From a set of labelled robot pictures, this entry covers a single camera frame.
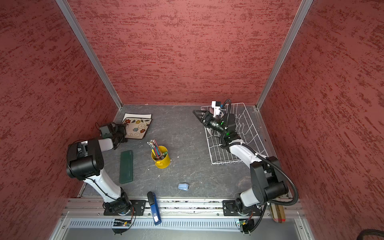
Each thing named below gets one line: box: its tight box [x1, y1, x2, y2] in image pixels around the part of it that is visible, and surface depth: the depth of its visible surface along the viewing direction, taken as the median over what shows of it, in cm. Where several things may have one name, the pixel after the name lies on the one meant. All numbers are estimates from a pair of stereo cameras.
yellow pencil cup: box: [151, 145, 171, 169], surface depth 84 cm
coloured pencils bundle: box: [146, 139, 168, 160], surface depth 83 cm
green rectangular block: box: [119, 150, 133, 184], surface depth 89 cm
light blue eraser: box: [178, 183, 190, 191], surface depth 81 cm
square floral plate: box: [122, 117, 152, 139], surface depth 106 cm
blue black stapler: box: [147, 191, 162, 226], surface depth 72 cm
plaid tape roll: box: [270, 203, 286, 223], surface depth 72 cm
